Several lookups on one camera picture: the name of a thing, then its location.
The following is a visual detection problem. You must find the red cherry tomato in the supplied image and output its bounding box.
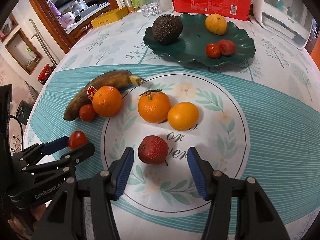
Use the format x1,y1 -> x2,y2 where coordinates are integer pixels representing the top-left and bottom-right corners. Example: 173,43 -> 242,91
68,131 -> 88,150

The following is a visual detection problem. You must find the large orange mandarin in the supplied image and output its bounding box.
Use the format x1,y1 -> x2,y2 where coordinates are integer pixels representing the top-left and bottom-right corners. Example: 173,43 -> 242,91
92,86 -> 123,117

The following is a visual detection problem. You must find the mandarin with stem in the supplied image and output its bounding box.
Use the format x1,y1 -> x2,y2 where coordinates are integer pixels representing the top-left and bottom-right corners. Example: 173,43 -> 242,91
137,89 -> 171,124

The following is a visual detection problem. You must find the overripe brown banana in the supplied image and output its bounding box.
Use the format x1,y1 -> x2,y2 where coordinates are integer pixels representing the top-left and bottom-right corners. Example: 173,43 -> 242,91
63,69 -> 145,121

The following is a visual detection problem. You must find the smooth yellow-orange citrus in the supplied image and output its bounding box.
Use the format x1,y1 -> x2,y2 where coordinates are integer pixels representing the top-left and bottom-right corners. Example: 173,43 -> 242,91
167,102 -> 200,131

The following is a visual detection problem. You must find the red basket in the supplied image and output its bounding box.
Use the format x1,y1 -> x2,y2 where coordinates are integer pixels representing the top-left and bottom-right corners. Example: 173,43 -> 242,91
37,64 -> 52,83

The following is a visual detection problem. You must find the patterned tablecloth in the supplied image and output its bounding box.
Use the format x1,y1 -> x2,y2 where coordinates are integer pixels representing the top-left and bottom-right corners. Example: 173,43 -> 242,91
24,12 -> 319,239

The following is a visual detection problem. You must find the yellow flat box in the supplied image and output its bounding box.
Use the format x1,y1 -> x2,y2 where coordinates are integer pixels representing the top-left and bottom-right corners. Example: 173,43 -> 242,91
91,7 -> 129,28

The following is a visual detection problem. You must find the wooden cabinet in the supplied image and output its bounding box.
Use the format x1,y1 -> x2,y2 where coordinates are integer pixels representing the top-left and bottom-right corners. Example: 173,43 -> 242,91
29,0 -> 118,53

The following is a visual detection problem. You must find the dark green wavy plate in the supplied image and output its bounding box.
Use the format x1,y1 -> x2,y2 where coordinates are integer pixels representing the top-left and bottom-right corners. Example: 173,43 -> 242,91
143,14 -> 256,67

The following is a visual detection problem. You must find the dark brown avocado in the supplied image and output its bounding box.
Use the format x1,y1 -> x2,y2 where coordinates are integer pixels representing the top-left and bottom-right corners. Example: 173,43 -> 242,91
151,14 -> 183,45

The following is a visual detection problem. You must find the cherry tomato on plate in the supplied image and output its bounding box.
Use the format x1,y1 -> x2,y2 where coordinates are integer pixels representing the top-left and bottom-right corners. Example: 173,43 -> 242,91
206,43 -> 221,59

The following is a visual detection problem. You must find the small glass jar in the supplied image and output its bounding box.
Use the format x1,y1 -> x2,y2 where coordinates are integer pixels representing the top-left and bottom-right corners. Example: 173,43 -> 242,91
123,0 -> 135,13

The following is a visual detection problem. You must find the clear drinking glass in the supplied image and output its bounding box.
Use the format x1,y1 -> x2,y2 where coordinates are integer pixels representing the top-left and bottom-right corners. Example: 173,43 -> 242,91
138,0 -> 162,17

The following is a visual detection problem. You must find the yellow lemon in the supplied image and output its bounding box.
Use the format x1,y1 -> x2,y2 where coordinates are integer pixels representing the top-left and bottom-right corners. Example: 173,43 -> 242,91
205,14 -> 228,35

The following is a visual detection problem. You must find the white plastic appliance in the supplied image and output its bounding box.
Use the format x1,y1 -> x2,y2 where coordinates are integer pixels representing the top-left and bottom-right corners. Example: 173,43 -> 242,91
253,0 -> 313,49

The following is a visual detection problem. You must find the black cable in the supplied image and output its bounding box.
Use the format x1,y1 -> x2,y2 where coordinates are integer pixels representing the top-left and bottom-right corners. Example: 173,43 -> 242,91
10,114 -> 25,153

